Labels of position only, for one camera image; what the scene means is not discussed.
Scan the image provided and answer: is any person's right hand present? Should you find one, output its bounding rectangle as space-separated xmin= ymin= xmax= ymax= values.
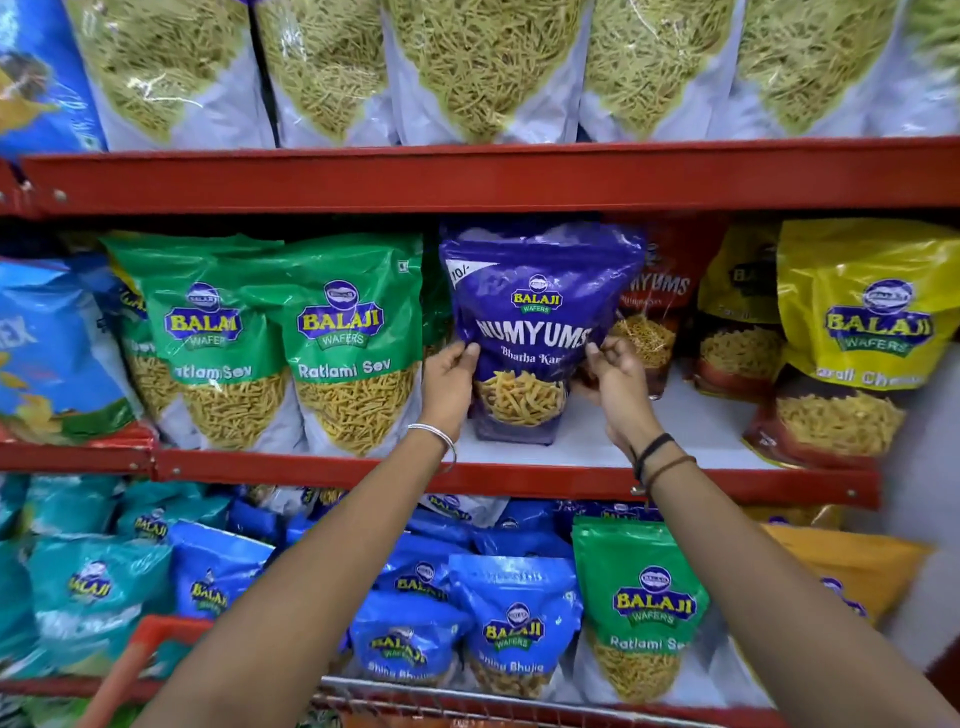
xmin=581 ymin=335 xmax=663 ymax=460

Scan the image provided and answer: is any person's left hand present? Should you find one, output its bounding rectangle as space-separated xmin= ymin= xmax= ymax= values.
xmin=417 ymin=341 xmax=482 ymax=445

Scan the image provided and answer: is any purple snack packet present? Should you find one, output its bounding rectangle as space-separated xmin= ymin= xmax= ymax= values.
xmin=438 ymin=221 xmax=646 ymax=447

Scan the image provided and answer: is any person's left forearm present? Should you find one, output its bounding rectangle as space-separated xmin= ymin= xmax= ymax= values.
xmin=133 ymin=431 xmax=459 ymax=728

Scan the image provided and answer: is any person's right forearm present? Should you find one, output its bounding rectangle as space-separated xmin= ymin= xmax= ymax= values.
xmin=633 ymin=442 xmax=960 ymax=728

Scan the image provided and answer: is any green sev packet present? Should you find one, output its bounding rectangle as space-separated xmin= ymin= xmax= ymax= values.
xmin=247 ymin=234 xmax=425 ymax=459
xmin=142 ymin=236 xmax=305 ymax=455
xmin=421 ymin=247 xmax=455 ymax=357
xmin=571 ymin=516 xmax=711 ymax=706
xmin=101 ymin=236 xmax=181 ymax=444

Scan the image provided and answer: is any silver bangle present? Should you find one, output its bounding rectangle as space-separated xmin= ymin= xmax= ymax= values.
xmin=407 ymin=423 xmax=459 ymax=474

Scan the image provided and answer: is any red snack packet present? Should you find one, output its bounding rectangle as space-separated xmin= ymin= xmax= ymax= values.
xmin=607 ymin=217 xmax=725 ymax=399

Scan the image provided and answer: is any black wrist band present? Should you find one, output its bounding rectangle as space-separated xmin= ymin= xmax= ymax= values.
xmin=633 ymin=432 xmax=676 ymax=481

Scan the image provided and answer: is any brown wrist band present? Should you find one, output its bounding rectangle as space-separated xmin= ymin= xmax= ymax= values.
xmin=642 ymin=454 xmax=699 ymax=496

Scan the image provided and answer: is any yellow snack packet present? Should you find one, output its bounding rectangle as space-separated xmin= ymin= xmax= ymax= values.
xmin=691 ymin=222 xmax=785 ymax=402
xmin=742 ymin=217 xmax=960 ymax=470

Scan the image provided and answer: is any red metal shelf rack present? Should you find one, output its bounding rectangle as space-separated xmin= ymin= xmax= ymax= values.
xmin=0 ymin=135 xmax=960 ymax=728

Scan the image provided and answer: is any pile of blue bhujia packets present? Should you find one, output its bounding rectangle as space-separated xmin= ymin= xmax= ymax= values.
xmin=168 ymin=491 xmax=665 ymax=702

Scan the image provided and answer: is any row of clear sev packets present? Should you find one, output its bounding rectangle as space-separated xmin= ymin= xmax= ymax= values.
xmin=63 ymin=0 xmax=960 ymax=150

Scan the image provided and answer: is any orange snack packet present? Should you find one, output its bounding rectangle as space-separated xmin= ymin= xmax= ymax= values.
xmin=759 ymin=521 xmax=933 ymax=625

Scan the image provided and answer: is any teal snack packet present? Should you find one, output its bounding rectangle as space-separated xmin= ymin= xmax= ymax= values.
xmin=21 ymin=474 xmax=123 ymax=537
xmin=0 ymin=536 xmax=48 ymax=680
xmin=114 ymin=482 xmax=232 ymax=543
xmin=28 ymin=534 xmax=175 ymax=678

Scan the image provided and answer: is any blue printed snack bag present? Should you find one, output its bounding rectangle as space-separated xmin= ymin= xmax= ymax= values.
xmin=0 ymin=255 xmax=147 ymax=447
xmin=0 ymin=0 xmax=106 ymax=162

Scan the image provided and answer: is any red shopping cart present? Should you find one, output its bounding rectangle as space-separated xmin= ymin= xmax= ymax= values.
xmin=75 ymin=615 xmax=789 ymax=728

